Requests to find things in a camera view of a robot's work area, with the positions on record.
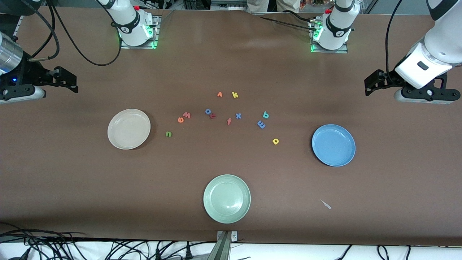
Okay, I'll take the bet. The blue round plate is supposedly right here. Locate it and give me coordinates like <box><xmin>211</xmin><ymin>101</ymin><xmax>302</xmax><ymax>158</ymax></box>
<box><xmin>312</xmin><ymin>124</ymin><xmax>356</xmax><ymax>167</ymax></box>

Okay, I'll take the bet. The beige round plate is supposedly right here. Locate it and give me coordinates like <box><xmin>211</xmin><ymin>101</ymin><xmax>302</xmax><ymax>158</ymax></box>
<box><xmin>107</xmin><ymin>109</ymin><xmax>151</xmax><ymax>150</ymax></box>

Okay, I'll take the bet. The brown table cover sheet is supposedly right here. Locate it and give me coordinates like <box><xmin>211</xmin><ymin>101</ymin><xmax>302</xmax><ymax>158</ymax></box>
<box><xmin>0</xmin><ymin>5</ymin><xmax>462</xmax><ymax>247</ymax></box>

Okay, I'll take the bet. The person in beige trousers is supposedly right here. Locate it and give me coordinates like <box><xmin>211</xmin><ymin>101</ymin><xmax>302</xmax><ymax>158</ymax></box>
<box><xmin>247</xmin><ymin>0</ymin><xmax>302</xmax><ymax>13</ymax></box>

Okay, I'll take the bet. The pale green round plate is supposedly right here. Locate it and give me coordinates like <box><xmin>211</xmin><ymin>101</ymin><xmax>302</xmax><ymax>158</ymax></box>
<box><xmin>203</xmin><ymin>174</ymin><xmax>251</xmax><ymax>224</ymax></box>

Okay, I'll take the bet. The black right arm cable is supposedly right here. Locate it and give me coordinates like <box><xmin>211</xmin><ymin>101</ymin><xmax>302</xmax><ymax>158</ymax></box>
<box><xmin>18</xmin><ymin>0</ymin><xmax>123</xmax><ymax>66</ymax></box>

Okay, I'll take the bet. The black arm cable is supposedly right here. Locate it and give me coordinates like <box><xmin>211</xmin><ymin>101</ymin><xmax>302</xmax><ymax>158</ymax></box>
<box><xmin>18</xmin><ymin>0</ymin><xmax>123</xmax><ymax>66</ymax></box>
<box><xmin>385</xmin><ymin>0</ymin><xmax>404</xmax><ymax>78</ymax></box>

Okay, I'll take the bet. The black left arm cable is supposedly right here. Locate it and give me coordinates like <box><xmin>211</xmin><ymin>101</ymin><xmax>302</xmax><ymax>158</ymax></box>
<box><xmin>385</xmin><ymin>0</ymin><xmax>404</xmax><ymax>78</ymax></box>

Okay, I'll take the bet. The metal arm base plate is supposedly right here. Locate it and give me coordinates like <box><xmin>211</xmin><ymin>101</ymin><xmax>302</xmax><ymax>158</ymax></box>
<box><xmin>120</xmin><ymin>15</ymin><xmax>161</xmax><ymax>50</ymax></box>
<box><xmin>310</xmin><ymin>20</ymin><xmax>349</xmax><ymax>54</ymax></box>

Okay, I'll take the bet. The black cable on table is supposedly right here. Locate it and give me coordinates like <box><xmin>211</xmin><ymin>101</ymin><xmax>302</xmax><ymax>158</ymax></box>
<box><xmin>258</xmin><ymin>15</ymin><xmax>318</xmax><ymax>31</ymax></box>

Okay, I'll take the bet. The metal camera stand bracket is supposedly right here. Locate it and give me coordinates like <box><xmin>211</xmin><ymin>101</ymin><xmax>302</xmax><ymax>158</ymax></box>
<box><xmin>208</xmin><ymin>230</ymin><xmax>238</xmax><ymax>260</ymax></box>

